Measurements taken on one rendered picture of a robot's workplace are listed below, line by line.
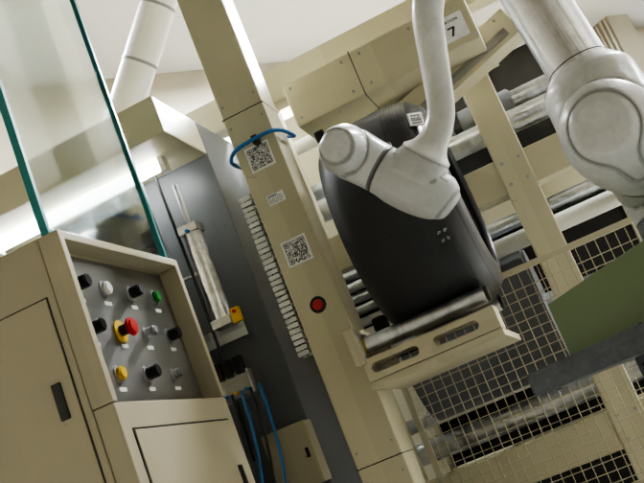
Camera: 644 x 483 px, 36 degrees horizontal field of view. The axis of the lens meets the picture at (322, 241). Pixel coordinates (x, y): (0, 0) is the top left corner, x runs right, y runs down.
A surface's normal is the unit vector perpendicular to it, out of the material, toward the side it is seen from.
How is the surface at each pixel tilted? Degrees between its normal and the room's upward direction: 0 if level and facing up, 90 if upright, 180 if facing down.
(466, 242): 116
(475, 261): 124
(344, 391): 90
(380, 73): 90
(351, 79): 90
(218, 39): 90
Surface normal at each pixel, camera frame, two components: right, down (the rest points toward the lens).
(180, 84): 0.45, -0.39
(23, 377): -0.30, -0.13
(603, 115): -0.47, 0.02
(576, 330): -0.82, 0.18
